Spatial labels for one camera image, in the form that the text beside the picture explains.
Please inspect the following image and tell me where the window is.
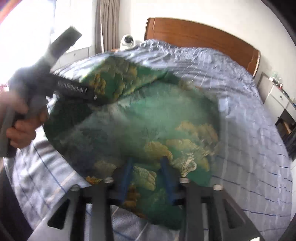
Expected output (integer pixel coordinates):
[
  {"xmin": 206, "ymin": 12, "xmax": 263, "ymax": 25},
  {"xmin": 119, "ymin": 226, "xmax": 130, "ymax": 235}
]
[{"xmin": 0, "ymin": 0, "xmax": 96, "ymax": 86}]

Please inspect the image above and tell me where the white window bench cabinet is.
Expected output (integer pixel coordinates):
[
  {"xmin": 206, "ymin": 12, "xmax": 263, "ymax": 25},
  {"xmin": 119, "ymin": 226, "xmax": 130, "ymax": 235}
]
[{"xmin": 50, "ymin": 46, "xmax": 97, "ymax": 72}]

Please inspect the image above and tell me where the beige curtain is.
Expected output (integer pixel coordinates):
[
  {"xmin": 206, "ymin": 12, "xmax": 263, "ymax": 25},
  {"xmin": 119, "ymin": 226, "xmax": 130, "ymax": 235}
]
[{"xmin": 94, "ymin": 0, "xmax": 132, "ymax": 55}]

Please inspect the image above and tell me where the black hanging coat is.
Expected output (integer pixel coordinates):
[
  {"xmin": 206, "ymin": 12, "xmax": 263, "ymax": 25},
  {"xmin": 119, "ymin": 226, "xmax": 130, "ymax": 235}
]
[{"xmin": 284, "ymin": 130, "xmax": 296, "ymax": 161}]

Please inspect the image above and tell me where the wooden headboard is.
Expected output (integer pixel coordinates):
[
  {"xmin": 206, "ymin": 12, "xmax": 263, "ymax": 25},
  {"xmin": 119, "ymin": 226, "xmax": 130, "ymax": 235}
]
[{"xmin": 144, "ymin": 17, "xmax": 261, "ymax": 77}]

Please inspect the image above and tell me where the green printed padded jacket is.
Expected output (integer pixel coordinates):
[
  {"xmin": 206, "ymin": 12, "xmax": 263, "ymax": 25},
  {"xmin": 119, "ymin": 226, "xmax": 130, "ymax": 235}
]
[{"xmin": 44, "ymin": 53, "xmax": 220, "ymax": 231}]

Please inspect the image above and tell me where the white round fan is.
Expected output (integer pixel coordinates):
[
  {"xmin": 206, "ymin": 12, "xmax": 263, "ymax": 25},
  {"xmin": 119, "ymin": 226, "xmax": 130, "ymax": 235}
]
[{"xmin": 120, "ymin": 34, "xmax": 136, "ymax": 49}]

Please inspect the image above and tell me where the white desk with drawers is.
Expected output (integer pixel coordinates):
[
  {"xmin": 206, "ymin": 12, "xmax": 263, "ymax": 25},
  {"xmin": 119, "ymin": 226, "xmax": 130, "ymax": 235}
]
[{"xmin": 257, "ymin": 72, "xmax": 296, "ymax": 121}]

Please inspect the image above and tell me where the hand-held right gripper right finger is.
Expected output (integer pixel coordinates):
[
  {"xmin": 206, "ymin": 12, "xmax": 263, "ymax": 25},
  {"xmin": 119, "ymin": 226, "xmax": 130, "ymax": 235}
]
[{"xmin": 161, "ymin": 158, "xmax": 245, "ymax": 241}]

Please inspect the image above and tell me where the person's left hand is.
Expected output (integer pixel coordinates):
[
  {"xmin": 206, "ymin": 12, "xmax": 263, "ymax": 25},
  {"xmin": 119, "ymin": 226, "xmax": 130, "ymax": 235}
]
[{"xmin": 0, "ymin": 91, "xmax": 49, "ymax": 149}]

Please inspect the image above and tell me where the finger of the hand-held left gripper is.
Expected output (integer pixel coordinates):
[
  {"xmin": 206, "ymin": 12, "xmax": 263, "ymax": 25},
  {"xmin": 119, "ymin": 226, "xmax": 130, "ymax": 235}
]
[
  {"xmin": 48, "ymin": 74, "xmax": 98, "ymax": 106},
  {"xmin": 44, "ymin": 27, "xmax": 82, "ymax": 70}
]

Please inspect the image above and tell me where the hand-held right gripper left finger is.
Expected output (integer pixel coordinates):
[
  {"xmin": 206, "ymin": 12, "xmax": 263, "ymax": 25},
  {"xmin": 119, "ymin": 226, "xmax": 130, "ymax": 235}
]
[{"xmin": 47, "ymin": 158, "xmax": 134, "ymax": 241}]

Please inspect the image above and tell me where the blue striped duvet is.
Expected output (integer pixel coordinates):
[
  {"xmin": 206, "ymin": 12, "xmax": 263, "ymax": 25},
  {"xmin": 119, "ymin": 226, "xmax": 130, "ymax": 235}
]
[{"xmin": 5, "ymin": 39, "xmax": 294, "ymax": 241}]

